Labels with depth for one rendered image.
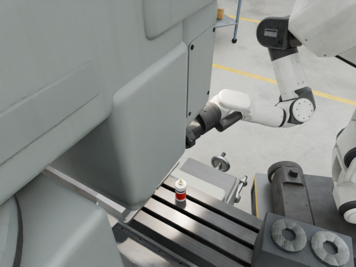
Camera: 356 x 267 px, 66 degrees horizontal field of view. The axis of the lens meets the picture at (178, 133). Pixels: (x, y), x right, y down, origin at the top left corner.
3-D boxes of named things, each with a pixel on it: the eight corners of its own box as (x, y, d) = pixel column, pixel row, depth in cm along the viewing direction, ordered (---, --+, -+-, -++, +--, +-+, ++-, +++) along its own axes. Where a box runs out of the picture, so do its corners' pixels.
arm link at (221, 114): (200, 98, 83) (225, 85, 88) (189, 116, 92) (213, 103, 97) (224, 126, 80) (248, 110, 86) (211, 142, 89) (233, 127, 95)
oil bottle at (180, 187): (178, 190, 105) (178, 172, 98) (187, 195, 104) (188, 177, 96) (173, 198, 103) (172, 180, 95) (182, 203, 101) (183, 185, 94)
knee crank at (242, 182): (241, 175, 168) (242, 169, 164) (250, 179, 166) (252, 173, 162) (227, 202, 154) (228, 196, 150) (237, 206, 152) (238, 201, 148)
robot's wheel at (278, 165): (296, 183, 170) (306, 162, 157) (297, 190, 167) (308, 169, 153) (264, 179, 173) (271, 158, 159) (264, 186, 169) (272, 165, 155)
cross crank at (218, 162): (213, 161, 164) (214, 148, 156) (231, 169, 160) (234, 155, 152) (201, 180, 154) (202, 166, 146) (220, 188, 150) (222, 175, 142)
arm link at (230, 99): (219, 86, 85) (257, 94, 88) (208, 102, 93) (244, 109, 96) (220, 103, 82) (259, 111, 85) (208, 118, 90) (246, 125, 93)
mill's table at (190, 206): (70, 139, 138) (65, 126, 133) (333, 266, 92) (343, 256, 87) (32, 169, 124) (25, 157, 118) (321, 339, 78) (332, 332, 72)
